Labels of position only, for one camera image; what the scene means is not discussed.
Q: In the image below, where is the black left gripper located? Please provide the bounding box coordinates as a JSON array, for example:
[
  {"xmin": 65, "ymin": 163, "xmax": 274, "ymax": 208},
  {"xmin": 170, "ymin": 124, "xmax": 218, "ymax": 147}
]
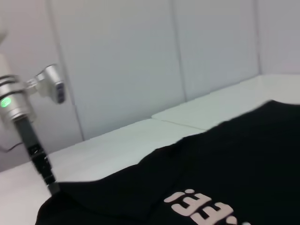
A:
[{"xmin": 16, "ymin": 116, "xmax": 61, "ymax": 196}]

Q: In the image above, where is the black t-shirt with FREE print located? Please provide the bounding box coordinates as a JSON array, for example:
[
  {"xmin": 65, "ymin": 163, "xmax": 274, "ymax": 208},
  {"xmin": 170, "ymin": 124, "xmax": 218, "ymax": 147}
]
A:
[{"xmin": 37, "ymin": 99, "xmax": 300, "ymax": 225}]

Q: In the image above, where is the left arm connector cable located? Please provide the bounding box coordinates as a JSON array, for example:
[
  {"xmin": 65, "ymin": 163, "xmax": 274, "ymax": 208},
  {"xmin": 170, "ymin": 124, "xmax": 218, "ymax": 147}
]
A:
[{"xmin": 0, "ymin": 138, "xmax": 24, "ymax": 153}]

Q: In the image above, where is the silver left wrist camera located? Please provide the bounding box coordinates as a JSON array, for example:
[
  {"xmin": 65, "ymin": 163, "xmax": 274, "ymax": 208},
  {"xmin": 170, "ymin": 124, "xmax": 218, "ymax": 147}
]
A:
[{"xmin": 26, "ymin": 64, "xmax": 66, "ymax": 104}]

